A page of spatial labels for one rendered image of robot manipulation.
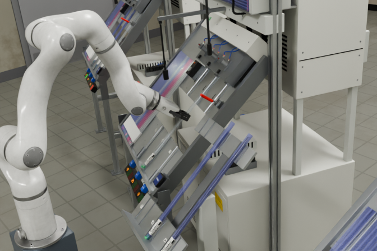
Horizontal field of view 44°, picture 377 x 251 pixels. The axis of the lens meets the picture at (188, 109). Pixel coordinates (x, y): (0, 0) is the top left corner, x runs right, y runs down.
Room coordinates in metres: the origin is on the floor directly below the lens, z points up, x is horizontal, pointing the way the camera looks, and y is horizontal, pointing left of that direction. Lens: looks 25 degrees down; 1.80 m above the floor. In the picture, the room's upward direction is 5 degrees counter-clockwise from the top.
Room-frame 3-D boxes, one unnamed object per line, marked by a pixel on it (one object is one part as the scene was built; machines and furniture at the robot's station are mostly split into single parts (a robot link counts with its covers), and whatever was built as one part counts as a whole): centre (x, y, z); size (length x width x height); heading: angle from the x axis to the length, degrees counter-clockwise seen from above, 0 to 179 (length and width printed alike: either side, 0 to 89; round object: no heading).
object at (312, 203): (2.08, -0.34, 0.31); 0.70 x 0.65 x 0.62; 17
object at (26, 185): (1.44, 0.61, 1.00); 0.19 x 0.12 x 0.24; 43
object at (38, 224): (1.41, 0.59, 0.79); 0.19 x 0.19 x 0.18
